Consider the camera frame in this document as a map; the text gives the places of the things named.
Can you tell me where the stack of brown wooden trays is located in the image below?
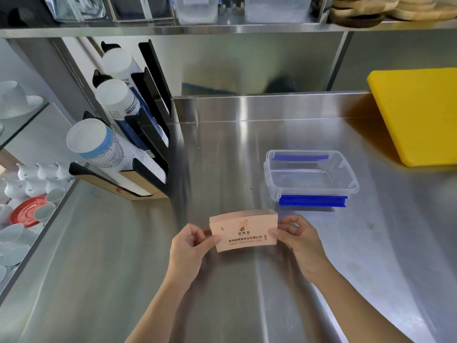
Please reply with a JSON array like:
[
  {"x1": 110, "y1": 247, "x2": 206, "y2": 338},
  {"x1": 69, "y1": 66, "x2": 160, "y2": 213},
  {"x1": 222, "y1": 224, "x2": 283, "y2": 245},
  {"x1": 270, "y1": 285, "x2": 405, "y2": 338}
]
[{"x1": 328, "y1": 0, "x2": 399, "y2": 29}]

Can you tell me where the group of white porcelain tableware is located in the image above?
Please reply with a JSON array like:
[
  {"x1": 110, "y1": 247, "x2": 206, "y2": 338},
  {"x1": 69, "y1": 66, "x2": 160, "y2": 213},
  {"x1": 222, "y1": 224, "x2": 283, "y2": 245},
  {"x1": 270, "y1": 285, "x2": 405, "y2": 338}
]
[{"x1": 0, "y1": 162, "x2": 74, "y2": 282}]

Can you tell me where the large clear lidded container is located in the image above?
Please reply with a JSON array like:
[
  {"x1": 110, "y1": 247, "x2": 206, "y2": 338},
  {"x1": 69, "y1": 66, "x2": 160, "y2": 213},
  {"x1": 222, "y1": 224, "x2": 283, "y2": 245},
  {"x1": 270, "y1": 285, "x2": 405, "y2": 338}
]
[{"x1": 244, "y1": 0, "x2": 313, "y2": 24}]

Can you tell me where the glass shelf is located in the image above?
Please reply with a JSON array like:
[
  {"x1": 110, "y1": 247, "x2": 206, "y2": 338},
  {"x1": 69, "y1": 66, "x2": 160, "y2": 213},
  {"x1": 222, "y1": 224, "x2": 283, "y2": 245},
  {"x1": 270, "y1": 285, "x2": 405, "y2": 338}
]
[{"x1": 0, "y1": 100, "x2": 50, "y2": 151}]

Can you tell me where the stack of pink cup sleeves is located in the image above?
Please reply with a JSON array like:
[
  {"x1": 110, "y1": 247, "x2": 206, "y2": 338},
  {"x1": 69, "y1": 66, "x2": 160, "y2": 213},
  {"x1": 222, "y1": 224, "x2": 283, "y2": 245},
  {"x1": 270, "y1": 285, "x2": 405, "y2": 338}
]
[{"x1": 209, "y1": 210, "x2": 279, "y2": 253}]

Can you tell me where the wide paper cup sleeve light-blue band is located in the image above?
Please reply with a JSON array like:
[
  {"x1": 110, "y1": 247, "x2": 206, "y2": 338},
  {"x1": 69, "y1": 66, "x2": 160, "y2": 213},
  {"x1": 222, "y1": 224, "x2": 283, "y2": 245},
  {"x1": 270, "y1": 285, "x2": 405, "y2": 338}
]
[{"x1": 66, "y1": 118, "x2": 167, "y2": 195}]

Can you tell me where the yellow cutting board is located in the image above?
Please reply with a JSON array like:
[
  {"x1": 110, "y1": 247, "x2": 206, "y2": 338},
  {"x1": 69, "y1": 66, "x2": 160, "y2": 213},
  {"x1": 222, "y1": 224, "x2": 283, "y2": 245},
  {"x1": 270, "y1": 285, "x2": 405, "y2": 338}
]
[{"x1": 367, "y1": 67, "x2": 457, "y2": 167}]

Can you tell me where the person's left forearm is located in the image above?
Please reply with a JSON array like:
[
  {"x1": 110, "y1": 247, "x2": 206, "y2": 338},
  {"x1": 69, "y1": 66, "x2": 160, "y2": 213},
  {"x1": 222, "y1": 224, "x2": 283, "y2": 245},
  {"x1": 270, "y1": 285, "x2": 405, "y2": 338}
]
[{"x1": 125, "y1": 278, "x2": 200, "y2": 343}]

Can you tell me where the black cup holder rack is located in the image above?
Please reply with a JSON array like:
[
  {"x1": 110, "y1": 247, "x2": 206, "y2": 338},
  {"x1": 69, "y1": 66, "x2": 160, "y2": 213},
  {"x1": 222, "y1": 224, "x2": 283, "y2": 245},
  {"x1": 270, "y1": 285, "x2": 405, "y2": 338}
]
[{"x1": 69, "y1": 40, "x2": 174, "y2": 201}]

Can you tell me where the person's right hand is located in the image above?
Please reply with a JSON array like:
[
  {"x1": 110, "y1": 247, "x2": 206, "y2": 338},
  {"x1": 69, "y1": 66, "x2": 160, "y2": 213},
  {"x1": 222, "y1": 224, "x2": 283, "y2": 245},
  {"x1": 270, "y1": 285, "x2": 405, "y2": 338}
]
[{"x1": 269, "y1": 214, "x2": 331, "y2": 282}]

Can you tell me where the small clear lidded container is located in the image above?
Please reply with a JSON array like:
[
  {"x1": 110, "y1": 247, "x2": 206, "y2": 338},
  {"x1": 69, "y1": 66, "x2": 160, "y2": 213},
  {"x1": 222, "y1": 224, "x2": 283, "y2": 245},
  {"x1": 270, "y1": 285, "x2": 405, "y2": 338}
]
[{"x1": 169, "y1": 0, "x2": 219, "y2": 25}]

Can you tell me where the red saucer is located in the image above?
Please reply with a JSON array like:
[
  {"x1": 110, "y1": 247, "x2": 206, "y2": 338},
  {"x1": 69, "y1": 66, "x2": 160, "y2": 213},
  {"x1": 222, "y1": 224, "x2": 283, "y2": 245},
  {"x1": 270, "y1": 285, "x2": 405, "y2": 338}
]
[{"x1": 10, "y1": 195, "x2": 49, "y2": 228}]

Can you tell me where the clear container with blue clips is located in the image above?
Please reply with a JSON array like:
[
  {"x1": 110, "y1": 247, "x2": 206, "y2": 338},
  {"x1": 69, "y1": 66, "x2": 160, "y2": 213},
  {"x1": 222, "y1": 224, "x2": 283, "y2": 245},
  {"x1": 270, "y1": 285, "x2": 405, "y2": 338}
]
[{"x1": 263, "y1": 150, "x2": 360, "y2": 208}]

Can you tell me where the white cup and saucer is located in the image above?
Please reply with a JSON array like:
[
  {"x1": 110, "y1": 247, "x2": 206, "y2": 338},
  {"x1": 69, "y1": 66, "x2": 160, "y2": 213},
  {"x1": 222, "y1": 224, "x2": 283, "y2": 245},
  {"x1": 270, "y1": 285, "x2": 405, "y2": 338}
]
[{"x1": 0, "y1": 81, "x2": 44, "y2": 119}]

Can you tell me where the person's right forearm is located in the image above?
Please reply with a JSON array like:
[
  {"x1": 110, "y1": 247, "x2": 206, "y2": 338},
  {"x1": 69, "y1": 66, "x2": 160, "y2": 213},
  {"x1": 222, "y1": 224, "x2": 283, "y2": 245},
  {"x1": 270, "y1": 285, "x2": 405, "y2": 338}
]
[{"x1": 310, "y1": 264, "x2": 415, "y2": 343}]

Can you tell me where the narrow white paper cup sleeve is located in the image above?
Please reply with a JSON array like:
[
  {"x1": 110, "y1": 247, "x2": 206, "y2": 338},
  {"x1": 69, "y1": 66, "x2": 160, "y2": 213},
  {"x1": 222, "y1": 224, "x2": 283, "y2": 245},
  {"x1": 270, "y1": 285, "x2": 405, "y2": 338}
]
[{"x1": 102, "y1": 49, "x2": 143, "y2": 82}]

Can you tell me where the stainless steel shelf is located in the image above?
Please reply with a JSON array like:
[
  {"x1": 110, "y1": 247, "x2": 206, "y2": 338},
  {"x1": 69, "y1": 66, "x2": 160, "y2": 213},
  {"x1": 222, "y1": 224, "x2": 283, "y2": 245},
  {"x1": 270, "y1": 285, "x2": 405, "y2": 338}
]
[{"x1": 0, "y1": 0, "x2": 457, "y2": 39}]

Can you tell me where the medium paper cup sleeve dark-blue print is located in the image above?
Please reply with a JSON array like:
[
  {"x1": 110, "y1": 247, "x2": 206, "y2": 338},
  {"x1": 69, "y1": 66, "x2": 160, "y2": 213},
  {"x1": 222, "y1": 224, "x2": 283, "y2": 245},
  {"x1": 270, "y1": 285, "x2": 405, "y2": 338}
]
[{"x1": 95, "y1": 79, "x2": 169, "y2": 147}]

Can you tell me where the person's left hand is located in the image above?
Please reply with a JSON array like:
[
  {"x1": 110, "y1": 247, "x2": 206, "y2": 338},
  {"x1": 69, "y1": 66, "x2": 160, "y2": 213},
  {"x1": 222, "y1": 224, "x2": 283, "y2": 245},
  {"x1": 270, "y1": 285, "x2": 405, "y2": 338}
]
[{"x1": 168, "y1": 223, "x2": 221, "y2": 287}]

